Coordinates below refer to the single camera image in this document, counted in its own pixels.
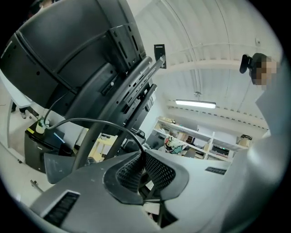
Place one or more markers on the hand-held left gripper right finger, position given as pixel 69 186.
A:
pixel 200 186

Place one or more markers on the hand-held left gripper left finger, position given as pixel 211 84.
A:
pixel 86 186

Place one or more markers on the black metal TV stand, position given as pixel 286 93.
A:
pixel 91 141

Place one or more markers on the patterned white cloth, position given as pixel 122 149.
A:
pixel 175 144

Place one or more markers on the white shelf unit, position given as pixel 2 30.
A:
pixel 204 136

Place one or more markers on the black mesh office chair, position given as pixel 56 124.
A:
pixel 129 148

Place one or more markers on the black cabinet box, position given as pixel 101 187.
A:
pixel 34 154

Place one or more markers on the white plastic bottle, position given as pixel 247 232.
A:
pixel 40 128

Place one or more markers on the long ceiling lamp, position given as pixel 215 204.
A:
pixel 195 104

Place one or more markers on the white table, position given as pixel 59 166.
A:
pixel 18 97

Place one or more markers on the person's head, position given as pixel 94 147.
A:
pixel 266 70

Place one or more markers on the black television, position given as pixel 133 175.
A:
pixel 56 45

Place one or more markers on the black head-worn camera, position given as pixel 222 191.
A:
pixel 245 63

